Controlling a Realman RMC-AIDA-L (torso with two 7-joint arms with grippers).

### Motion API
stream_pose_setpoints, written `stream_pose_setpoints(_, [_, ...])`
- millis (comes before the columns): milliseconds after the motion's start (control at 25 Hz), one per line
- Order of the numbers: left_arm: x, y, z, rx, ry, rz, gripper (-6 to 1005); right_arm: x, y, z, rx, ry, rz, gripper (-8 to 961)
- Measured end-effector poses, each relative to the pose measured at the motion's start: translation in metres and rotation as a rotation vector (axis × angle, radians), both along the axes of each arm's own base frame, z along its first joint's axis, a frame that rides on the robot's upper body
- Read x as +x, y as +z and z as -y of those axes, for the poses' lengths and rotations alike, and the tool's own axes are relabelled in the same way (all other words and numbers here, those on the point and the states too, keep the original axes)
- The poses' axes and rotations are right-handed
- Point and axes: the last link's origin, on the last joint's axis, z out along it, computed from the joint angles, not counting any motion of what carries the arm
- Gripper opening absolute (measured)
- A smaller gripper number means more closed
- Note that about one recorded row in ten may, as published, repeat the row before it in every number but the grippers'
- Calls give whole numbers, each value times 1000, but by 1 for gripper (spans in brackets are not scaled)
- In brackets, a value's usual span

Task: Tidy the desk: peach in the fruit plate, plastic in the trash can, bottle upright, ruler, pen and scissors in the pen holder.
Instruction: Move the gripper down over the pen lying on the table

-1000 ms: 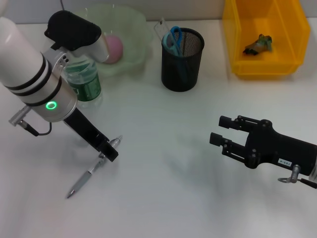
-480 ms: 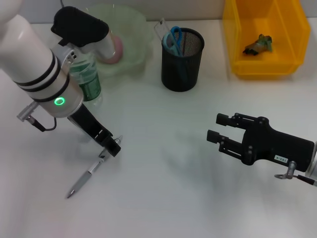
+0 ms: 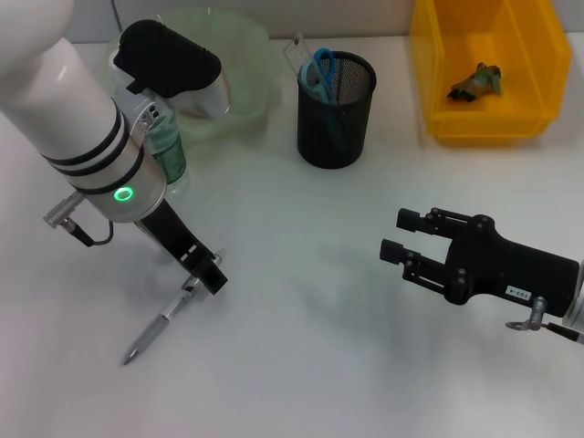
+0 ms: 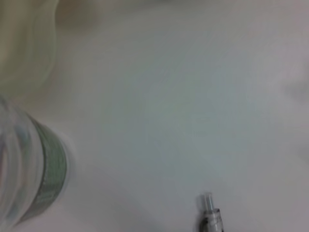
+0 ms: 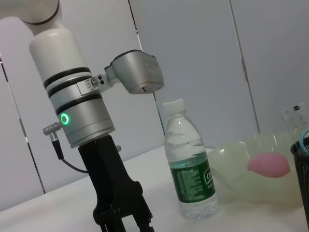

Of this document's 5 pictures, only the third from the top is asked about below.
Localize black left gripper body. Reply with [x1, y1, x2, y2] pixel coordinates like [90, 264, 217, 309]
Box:
[139, 200, 206, 266]

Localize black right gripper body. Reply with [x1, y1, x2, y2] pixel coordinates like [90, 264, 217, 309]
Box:
[443, 213, 581, 319]

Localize clear green-label water bottle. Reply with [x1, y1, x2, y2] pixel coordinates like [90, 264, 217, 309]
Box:
[146, 111, 189, 189]

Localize silver ballpoint pen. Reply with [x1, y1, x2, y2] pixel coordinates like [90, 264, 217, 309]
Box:
[120, 248, 228, 366]

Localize green plastic wrapper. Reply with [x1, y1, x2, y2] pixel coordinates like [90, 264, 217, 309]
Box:
[446, 62, 505, 102]

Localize light blue scissors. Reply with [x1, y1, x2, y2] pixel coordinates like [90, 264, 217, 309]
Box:
[298, 47, 347, 154]

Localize clear plastic ruler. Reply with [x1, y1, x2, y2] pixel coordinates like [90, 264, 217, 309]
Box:
[282, 31, 330, 95]

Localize black mesh pen holder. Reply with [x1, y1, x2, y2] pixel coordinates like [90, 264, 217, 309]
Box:
[296, 50, 378, 169]

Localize translucent green fruit bowl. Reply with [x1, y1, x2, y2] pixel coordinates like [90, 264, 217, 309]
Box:
[107, 7, 284, 147]

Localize yellow plastic bin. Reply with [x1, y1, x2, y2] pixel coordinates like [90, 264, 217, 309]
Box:
[409, 0, 574, 148]

